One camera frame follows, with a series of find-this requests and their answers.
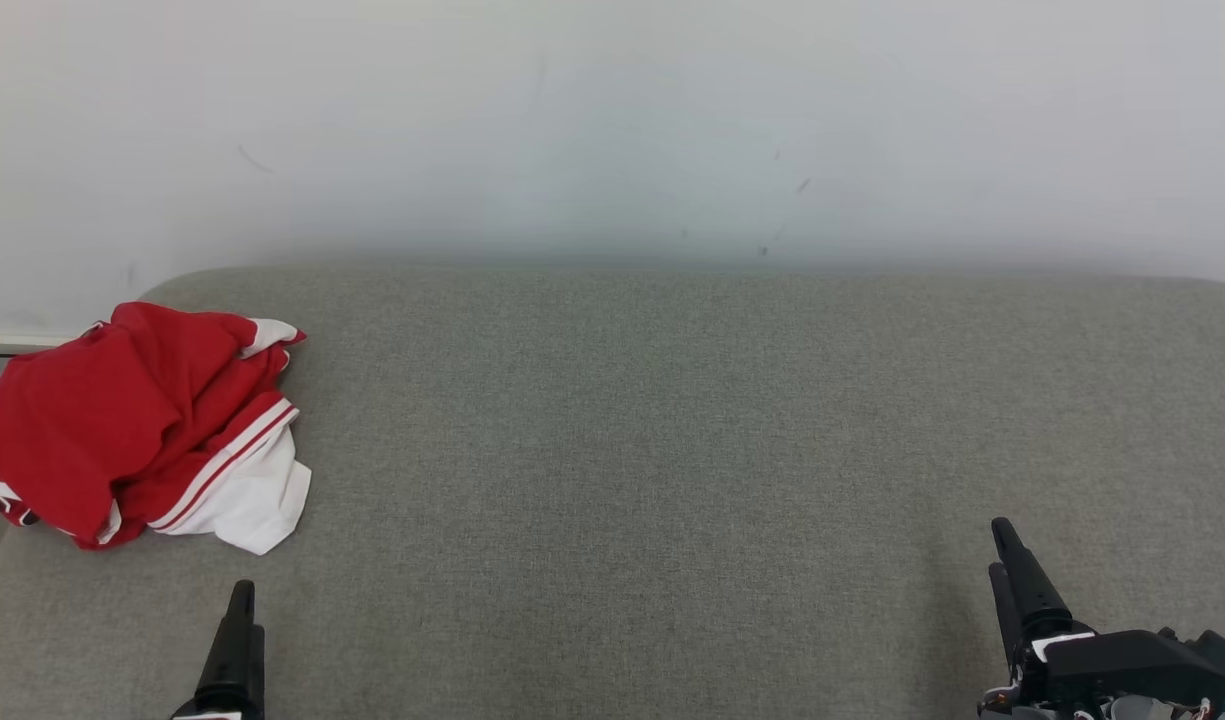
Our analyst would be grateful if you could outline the red shorts with white trim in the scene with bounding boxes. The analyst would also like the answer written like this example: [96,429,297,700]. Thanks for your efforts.
[0,300,308,551]

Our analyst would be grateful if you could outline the white wall baseboard strip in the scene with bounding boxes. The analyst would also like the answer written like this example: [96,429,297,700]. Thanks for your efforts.
[0,330,83,357]

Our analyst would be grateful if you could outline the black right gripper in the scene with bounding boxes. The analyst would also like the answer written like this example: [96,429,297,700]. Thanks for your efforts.
[982,517,1213,720]

